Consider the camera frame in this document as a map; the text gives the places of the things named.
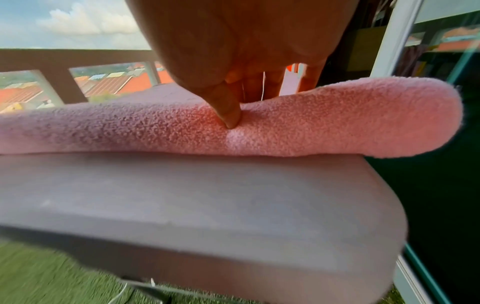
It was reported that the person's right hand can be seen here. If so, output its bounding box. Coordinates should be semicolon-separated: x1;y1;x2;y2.
125;0;360;130

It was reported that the pink fleece towel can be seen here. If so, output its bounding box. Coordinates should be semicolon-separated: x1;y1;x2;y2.
0;76;465;159

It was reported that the grey plastic table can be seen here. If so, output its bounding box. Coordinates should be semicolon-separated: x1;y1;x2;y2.
0;82;410;304

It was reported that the beige balcony railing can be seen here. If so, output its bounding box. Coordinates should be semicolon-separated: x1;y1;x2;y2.
0;48;163;108

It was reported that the green artificial grass mat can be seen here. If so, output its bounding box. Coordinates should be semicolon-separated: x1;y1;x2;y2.
0;239;170;304

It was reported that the white sliding door frame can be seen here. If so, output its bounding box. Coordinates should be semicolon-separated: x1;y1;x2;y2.
369;0;425;79

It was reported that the white cable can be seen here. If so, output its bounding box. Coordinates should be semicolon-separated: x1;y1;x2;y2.
111;277;157;304

